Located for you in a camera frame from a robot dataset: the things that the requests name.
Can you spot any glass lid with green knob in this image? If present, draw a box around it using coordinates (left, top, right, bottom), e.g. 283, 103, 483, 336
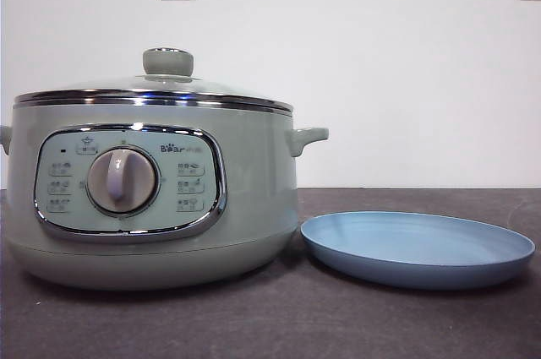
14, 47, 293, 116

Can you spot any pale green electric steamer pot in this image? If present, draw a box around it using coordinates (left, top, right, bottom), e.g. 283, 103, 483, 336
0, 99, 330, 291

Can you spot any blue round plate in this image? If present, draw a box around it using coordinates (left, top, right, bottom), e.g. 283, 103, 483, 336
300, 210, 537, 291

